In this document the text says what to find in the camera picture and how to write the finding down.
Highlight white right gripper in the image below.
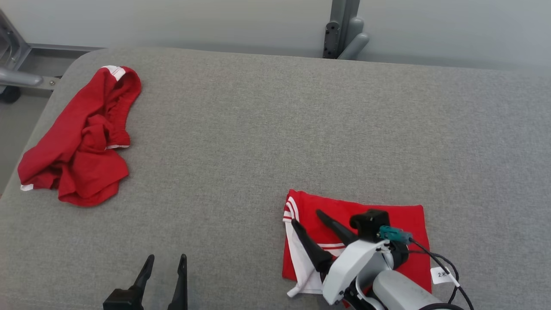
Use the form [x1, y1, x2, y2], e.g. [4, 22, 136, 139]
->
[291, 209, 395, 306]

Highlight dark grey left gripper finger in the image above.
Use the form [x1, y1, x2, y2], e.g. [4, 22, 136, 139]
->
[167, 254, 189, 310]
[128, 254, 155, 298]

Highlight red Bulls 23 jersey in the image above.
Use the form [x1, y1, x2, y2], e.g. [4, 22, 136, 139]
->
[282, 189, 432, 308]

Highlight red shorts with white stripe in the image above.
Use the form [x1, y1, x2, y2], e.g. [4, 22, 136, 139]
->
[17, 65, 142, 207]

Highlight black caster wheel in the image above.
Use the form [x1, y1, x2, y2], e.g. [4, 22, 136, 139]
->
[0, 85, 21, 104]

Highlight teal cable connector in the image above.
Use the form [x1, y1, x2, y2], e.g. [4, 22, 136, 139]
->
[379, 226, 413, 245]

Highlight thin black cable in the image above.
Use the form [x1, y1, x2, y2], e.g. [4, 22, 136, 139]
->
[407, 238, 475, 310]

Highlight white paper cable tag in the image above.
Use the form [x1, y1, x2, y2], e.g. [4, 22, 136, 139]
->
[430, 267, 458, 285]

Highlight grey rounded tube handle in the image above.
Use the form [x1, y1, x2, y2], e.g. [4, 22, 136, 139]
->
[338, 17, 370, 60]

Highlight black hinge bracket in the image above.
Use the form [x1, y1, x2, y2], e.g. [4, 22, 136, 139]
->
[323, 22, 341, 59]

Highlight grey metal floor frame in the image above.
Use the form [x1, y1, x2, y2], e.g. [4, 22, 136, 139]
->
[0, 9, 105, 92]

